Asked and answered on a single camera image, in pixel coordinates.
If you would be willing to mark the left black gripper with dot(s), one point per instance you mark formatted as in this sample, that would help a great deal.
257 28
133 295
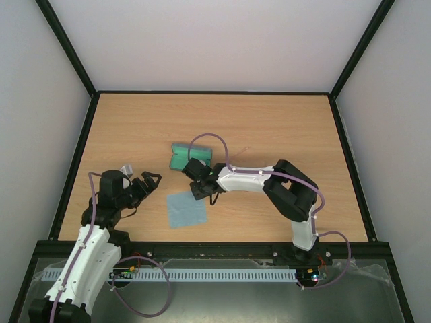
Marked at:
149 182

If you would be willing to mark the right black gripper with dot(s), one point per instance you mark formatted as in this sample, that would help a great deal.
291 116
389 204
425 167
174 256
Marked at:
196 177

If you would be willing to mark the light blue cleaning cloth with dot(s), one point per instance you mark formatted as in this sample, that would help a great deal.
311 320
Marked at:
184 210

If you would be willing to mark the grey glasses case green lining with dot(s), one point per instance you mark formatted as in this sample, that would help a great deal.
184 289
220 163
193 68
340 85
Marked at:
181 153

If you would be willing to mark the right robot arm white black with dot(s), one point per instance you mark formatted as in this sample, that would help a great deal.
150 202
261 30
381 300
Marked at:
291 192

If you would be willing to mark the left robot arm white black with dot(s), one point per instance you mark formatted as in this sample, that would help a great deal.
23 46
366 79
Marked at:
98 248

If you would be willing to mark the pink sunglasses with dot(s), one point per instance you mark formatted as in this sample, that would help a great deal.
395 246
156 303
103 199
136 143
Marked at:
243 150

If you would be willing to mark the left controller board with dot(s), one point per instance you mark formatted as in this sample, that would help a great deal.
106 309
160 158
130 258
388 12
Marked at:
123 272

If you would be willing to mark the controller board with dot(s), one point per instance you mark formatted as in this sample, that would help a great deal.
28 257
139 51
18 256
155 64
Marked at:
123 272
311 275

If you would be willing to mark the right controller board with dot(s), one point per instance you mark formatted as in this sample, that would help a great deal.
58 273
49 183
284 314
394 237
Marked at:
311 275

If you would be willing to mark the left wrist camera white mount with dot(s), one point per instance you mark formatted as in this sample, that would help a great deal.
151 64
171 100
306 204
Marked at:
127 170

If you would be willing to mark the black aluminium frame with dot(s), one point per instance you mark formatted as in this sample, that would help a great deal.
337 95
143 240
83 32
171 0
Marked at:
372 249

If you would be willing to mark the light blue slotted cable duct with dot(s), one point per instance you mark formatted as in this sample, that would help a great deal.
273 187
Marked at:
212 275

